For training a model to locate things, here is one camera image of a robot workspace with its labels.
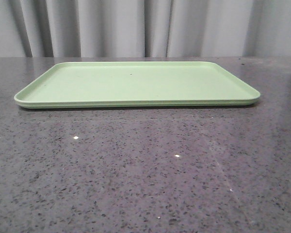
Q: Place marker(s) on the light green plastic tray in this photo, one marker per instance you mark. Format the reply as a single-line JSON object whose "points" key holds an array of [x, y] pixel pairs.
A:
{"points": [[136, 84]]}

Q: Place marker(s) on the grey pleated curtain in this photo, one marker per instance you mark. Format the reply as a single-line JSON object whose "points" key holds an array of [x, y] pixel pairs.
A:
{"points": [[144, 28]]}

